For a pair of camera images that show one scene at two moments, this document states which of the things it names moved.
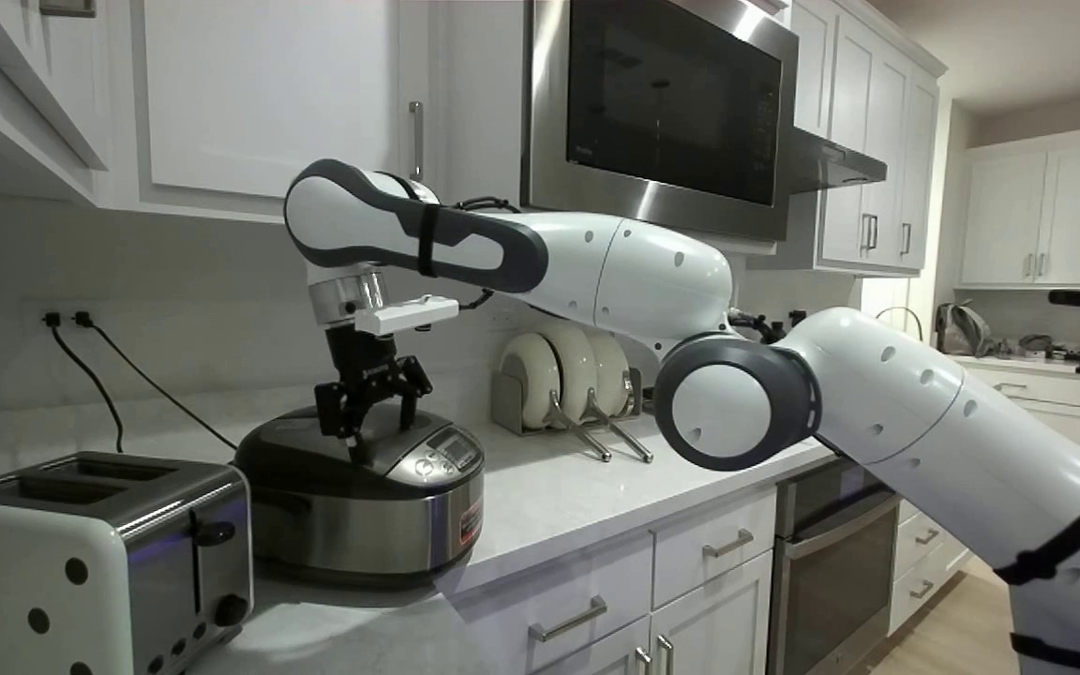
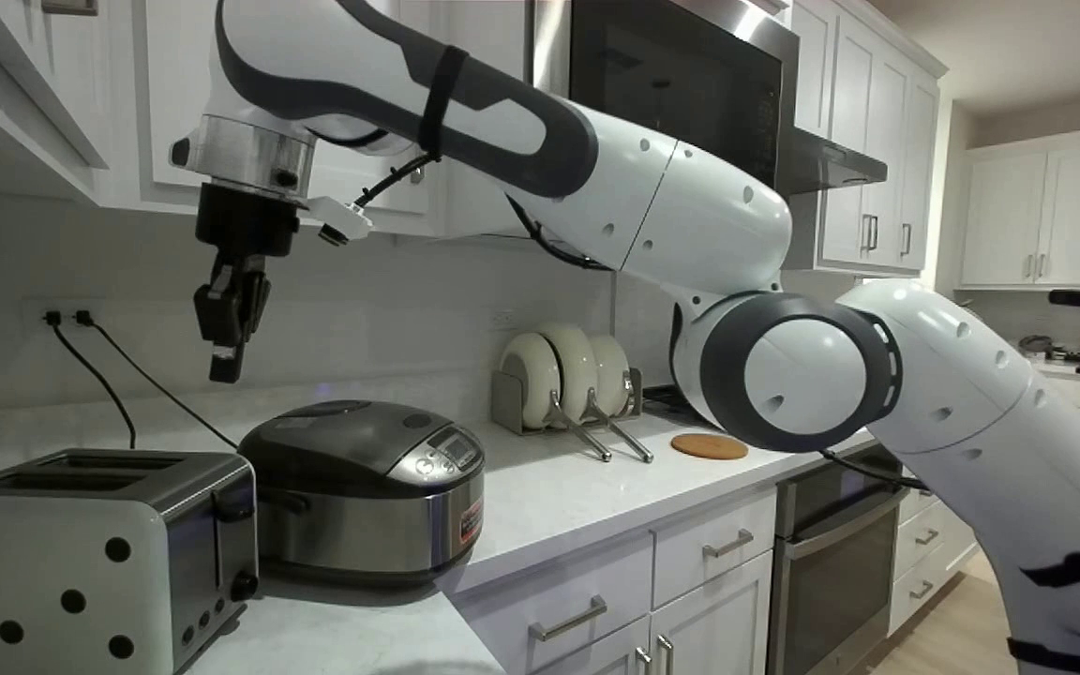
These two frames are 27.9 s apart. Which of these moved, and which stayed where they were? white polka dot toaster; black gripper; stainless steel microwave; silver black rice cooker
Moved: black gripper
Stayed: silver black rice cooker; white polka dot toaster; stainless steel microwave
